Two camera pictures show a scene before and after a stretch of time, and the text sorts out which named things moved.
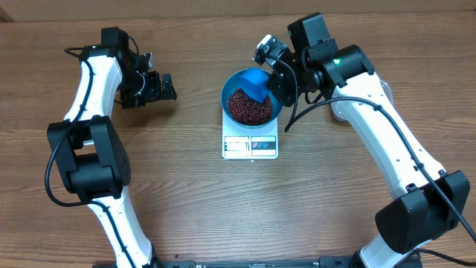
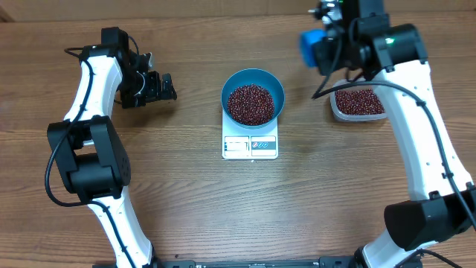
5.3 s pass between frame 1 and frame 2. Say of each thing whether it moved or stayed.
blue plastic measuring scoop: moved
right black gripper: moved
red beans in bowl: stayed
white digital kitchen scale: stayed
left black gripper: stayed
